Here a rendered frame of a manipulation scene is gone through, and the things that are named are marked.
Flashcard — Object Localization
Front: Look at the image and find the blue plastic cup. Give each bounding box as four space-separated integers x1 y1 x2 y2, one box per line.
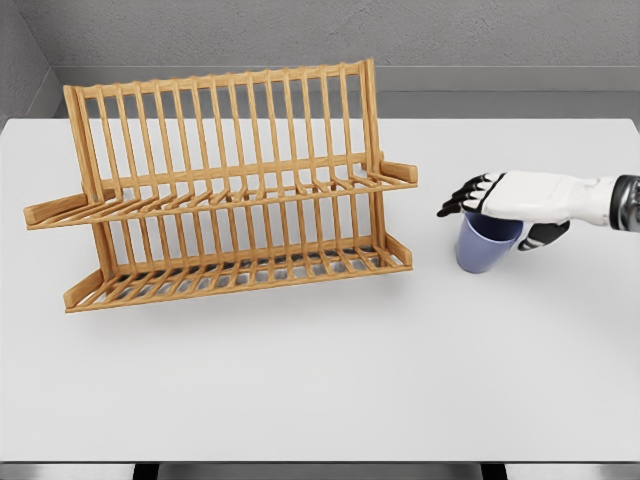
454 211 525 275

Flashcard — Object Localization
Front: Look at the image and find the wooden two-tier dish rack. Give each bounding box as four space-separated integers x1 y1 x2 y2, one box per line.
23 57 419 315

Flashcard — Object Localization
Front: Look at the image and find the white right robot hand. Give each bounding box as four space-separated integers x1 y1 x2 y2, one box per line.
436 170 581 253

